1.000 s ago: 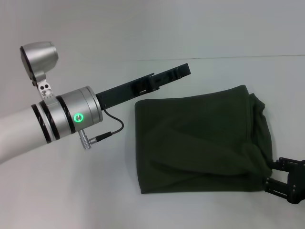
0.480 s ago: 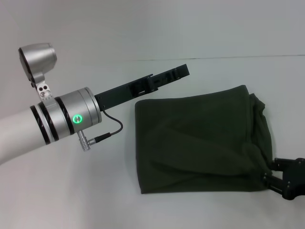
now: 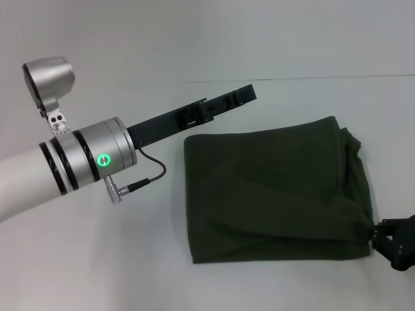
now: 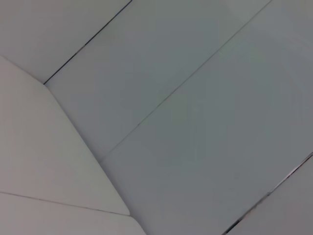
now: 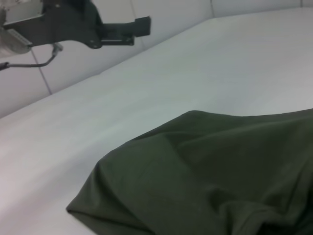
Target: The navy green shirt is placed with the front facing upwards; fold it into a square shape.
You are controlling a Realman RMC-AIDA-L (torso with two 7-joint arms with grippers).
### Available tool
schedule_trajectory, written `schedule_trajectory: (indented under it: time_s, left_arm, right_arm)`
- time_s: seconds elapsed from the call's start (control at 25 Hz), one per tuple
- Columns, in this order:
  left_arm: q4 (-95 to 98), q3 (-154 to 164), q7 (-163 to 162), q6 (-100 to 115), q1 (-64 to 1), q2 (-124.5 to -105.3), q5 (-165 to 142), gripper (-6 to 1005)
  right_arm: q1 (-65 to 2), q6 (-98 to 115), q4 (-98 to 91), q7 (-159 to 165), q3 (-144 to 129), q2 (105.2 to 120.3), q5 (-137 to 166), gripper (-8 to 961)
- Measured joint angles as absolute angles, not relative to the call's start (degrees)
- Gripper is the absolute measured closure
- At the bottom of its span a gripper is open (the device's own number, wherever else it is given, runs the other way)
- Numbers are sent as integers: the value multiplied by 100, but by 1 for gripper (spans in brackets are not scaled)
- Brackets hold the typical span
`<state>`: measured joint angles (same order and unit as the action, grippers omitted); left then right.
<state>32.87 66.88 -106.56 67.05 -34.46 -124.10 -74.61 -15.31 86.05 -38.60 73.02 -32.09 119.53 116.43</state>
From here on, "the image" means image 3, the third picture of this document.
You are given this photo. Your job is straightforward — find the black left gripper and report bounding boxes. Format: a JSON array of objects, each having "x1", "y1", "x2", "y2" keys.
[{"x1": 126, "y1": 83, "x2": 258, "y2": 148}]

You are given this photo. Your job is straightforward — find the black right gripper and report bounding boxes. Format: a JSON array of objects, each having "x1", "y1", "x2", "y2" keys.
[{"x1": 369, "y1": 213, "x2": 415, "y2": 272}]

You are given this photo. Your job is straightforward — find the dark green t-shirt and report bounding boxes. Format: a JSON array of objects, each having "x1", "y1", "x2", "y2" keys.
[{"x1": 183, "y1": 115, "x2": 374, "y2": 265}]

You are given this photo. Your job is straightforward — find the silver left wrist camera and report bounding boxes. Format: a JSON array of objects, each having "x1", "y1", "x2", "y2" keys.
[{"x1": 21, "y1": 56, "x2": 76, "y2": 137}]

